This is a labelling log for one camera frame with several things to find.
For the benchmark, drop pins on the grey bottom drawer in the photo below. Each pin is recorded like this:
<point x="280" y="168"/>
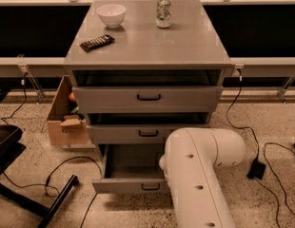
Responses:
<point x="131" y="168"/>

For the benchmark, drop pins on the grey drawer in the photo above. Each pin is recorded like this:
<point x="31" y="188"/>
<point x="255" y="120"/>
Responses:
<point x="134" y="133"/>
<point x="147" y="99"/>
<point x="131" y="168"/>

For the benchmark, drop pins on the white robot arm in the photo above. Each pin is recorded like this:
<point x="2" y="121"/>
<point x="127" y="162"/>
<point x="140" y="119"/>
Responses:
<point x="191" y="155"/>

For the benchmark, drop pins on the grey top drawer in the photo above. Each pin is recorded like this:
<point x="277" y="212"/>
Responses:
<point x="147" y="99"/>

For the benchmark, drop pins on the grey middle drawer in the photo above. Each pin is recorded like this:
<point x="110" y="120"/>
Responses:
<point x="134" y="133"/>

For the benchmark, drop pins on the grey drawer cabinet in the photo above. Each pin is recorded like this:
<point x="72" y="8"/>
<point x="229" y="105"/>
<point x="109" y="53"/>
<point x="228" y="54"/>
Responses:
<point x="188" y="53"/>

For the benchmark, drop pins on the orange ball in box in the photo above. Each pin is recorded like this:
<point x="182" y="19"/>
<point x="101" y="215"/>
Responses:
<point x="72" y="97"/>

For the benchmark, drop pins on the black snack bar packet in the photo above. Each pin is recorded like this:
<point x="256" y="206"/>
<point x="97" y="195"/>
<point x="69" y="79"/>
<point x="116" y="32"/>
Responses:
<point x="97" y="42"/>

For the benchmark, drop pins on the cardboard box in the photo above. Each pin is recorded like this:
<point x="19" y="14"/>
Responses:
<point x="64" y="127"/>

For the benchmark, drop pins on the white bowl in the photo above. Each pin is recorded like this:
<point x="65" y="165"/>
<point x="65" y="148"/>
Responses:
<point x="112" y="15"/>

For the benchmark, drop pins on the crushed soda can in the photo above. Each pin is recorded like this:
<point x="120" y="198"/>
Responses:
<point x="163" y="14"/>

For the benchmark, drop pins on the black power adapter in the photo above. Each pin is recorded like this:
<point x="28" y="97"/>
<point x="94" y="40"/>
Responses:
<point x="256" y="170"/>

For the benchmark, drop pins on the black chair base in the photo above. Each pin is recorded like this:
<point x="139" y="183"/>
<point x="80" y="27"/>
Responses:
<point x="37" y="173"/>

